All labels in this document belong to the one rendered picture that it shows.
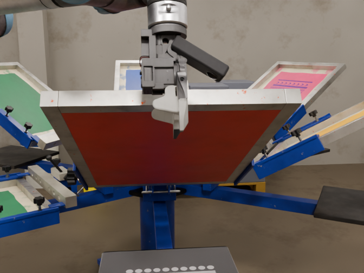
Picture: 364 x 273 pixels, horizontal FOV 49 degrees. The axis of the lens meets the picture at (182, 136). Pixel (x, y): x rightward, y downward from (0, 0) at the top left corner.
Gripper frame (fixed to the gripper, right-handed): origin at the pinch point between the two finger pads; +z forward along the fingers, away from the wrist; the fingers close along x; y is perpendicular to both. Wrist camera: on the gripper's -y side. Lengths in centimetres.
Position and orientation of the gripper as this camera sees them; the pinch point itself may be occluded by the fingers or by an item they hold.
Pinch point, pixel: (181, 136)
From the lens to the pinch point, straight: 74.5
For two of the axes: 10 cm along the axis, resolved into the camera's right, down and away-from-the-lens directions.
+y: -10.0, 0.2, -0.9
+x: 0.9, -0.9, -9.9
